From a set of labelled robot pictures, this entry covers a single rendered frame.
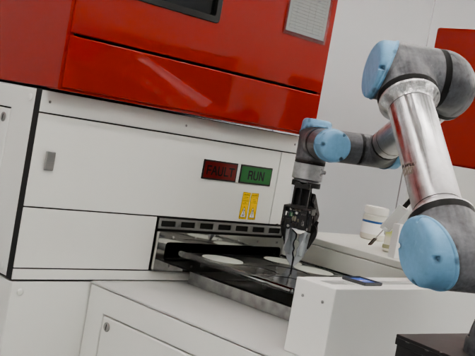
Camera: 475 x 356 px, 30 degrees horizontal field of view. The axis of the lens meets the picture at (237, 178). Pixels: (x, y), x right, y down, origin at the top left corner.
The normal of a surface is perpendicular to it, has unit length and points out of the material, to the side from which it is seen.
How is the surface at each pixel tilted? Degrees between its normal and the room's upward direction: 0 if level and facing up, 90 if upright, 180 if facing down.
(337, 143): 90
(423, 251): 97
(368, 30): 90
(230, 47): 90
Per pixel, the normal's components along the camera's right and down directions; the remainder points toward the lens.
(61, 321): 0.69, 0.16
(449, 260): 0.21, 0.07
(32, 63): -0.70, -0.08
